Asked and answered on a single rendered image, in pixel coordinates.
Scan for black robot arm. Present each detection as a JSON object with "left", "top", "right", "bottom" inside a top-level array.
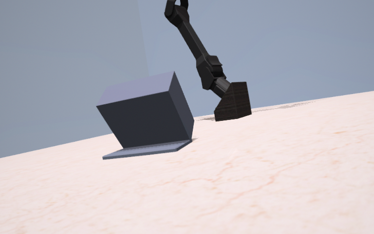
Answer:
[{"left": 164, "top": 0, "right": 231, "bottom": 98}]

